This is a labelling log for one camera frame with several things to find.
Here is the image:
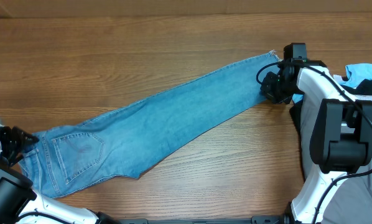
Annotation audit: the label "light blue denim jeans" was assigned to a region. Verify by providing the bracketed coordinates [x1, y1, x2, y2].
[19, 52, 279, 198]

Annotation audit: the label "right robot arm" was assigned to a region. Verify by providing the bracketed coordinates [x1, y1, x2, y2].
[251, 43, 372, 223]

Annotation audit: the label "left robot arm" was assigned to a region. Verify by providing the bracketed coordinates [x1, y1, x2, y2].
[0, 124, 120, 224]

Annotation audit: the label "light blue shirt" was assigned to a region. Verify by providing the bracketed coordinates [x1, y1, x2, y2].
[292, 63, 372, 105]

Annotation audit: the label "black garment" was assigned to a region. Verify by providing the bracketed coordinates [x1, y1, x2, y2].
[289, 79, 372, 135]

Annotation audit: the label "grey garment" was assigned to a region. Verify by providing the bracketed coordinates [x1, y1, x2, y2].
[300, 97, 372, 224]

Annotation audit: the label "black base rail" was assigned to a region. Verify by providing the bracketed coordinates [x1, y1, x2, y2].
[118, 215, 294, 224]

